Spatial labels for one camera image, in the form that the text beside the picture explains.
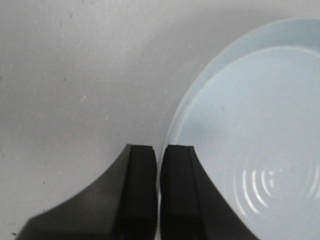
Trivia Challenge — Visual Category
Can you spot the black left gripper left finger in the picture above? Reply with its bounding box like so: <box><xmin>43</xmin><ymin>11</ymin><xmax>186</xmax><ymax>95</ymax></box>
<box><xmin>17</xmin><ymin>144</ymin><xmax>158</xmax><ymax>240</ymax></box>

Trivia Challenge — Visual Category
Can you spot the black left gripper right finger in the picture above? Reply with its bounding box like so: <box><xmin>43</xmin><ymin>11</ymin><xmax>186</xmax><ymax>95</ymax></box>
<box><xmin>160</xmin><ymin>145</ymin><xmax>257</xmax><ymax>240</ymax></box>

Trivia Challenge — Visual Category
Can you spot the light blue round plate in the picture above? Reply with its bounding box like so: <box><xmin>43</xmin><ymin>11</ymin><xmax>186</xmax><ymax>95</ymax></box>
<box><xmin>159</xmin><ymin>18</ymin><xmax>320</xmax><ymax>240</ymax></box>

